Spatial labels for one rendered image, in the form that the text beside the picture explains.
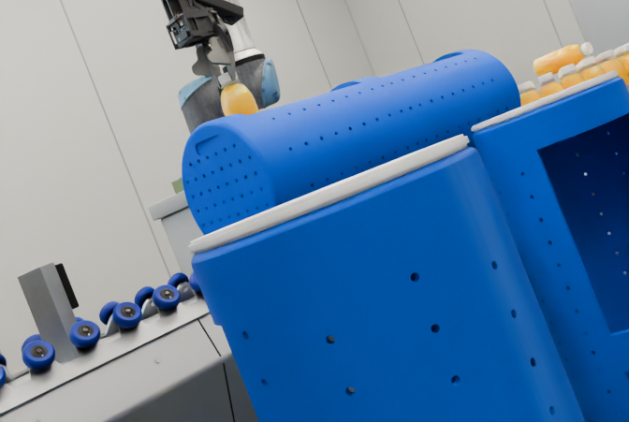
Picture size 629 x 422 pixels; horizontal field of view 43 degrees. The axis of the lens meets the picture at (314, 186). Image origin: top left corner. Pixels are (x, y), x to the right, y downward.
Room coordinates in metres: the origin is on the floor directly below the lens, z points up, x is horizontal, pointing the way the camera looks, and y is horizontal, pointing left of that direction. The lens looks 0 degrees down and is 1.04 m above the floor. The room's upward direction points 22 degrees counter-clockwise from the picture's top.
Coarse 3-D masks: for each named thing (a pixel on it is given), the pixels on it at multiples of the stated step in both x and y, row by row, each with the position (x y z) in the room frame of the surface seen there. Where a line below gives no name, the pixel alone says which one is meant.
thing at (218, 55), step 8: (216, 40) 1.58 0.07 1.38; (216, 48) 1.58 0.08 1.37; (224, 48) 1.58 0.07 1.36; (208, 56) 1.56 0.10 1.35; (216, 56) 1.57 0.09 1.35; (224, 56) 1.58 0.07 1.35; (232, 56) 1.58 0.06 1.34; (216, 64) 1.56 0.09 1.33; (224, 64) 1.57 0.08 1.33; (232, 64) 1.58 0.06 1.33; (232, 72) 1.58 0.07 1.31
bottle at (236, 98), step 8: (232, 80) 1.60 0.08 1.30; (240, 80) 1.61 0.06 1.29; (224, 88) 1.61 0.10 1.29; (232, 88) 1.59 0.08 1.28; (240, 88) 1.59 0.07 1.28; (224, 96) 1.59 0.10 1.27; (232, 96) 1.58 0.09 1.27; (240, 96) 1.58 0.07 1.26; (248, 96) 1.59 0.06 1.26; (224, 104) 1.59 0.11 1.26; (232, 104) 1.58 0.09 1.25; (240, 104) 1.58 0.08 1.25; (248, 104) 1.59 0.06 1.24; (224, 112) 1.60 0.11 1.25; (232, 112) 1.58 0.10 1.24; (240, 112) 1.58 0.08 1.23; (248, 112) 1.58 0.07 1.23; (256, 112) 1.60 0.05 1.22
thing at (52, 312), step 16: (32, 272) 1.25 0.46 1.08; (48, 272) 1.23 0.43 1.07; (64, 272) 1.25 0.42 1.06; (32, 288) 1.27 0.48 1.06; (48, 288) 1.23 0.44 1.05; (64, 288) 1.25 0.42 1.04; (32, 304) 1.29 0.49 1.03; (48, 304) 1.24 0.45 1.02; (64, 304) 1.24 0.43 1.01; (48, 320) 1.26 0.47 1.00; (64, 320) 1.23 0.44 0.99; (48, 336) 1.28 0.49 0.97; (64, 336) 1.23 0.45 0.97; (64, 352) 1.25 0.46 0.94
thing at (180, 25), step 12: (168, 0) 1.57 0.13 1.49; (180, 0) 1.57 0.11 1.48; (192, 0) 1.59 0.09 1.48; (168, 12) 1.58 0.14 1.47; (180, 12) 1.57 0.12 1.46; (192, 12) 1.55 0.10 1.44; (204, 12) 1.57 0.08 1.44; (216, 12) 1.59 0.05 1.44; (168, 24) 1.58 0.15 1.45; (180, 24) 1.56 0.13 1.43; (192, 24) 1.55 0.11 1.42; (204, 24) 1.57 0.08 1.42; (180, 36) 1.57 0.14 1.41; (192, 36) 1.54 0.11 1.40; (204, 36) 1.57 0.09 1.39; (180, 48) 1.59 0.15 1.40
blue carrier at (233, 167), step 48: (336, 96) 1.67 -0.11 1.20; (384, 96) 1.72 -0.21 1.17; (432, 96) 1.80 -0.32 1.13; (480, 96) 1.91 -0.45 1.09; (192, 144) 1.57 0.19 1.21; (240, 144) 1.47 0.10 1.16; (288, 144) 1.49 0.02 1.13; (336, 144) 1.57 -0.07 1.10; (384, 144) 1.66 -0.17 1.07; (432, 144) 1.77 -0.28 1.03; (192, 192) 1.62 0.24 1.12; (240, 192) 1.51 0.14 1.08; (288, 192) 1.47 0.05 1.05
